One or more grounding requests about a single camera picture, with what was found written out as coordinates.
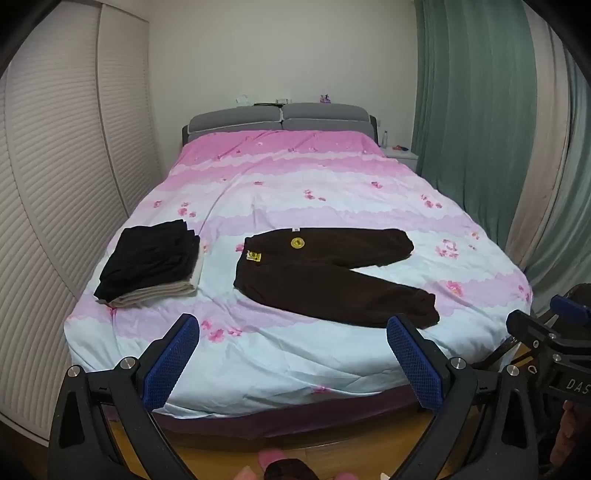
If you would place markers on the white nightstand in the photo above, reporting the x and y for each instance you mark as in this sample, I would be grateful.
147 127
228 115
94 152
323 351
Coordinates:
401 156

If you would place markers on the green curtain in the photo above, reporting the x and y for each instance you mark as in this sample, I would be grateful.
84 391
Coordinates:
461 115
568 207

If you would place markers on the beige curtain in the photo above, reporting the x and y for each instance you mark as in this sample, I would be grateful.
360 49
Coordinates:
540 161

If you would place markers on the grey padded headboard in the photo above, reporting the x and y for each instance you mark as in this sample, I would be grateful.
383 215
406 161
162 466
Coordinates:
323 115

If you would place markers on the pink and brown slipper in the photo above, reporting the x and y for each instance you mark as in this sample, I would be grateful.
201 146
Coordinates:
277 464

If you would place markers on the pink floral bedspread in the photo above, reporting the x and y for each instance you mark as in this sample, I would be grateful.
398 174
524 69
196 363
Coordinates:
277 198

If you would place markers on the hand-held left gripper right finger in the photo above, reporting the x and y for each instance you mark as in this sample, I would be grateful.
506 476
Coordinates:
411 355

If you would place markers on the beige folded garment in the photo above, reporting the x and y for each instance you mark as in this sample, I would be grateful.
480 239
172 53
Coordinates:
157 293

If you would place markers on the purple bed base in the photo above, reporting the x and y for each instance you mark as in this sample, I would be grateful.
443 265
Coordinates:
277 422

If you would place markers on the person's right hand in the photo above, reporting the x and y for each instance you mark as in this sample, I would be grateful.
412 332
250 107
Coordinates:
575 434

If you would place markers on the black folded garment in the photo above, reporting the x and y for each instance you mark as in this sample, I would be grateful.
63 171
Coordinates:
147 258

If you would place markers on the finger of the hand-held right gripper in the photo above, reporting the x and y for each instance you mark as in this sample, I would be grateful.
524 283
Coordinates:
561 305
524 323

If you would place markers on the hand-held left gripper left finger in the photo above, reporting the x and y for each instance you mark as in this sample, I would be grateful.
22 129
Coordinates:
178 355

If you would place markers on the brown fleece pants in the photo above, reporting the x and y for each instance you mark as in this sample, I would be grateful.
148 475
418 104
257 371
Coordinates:
295 267

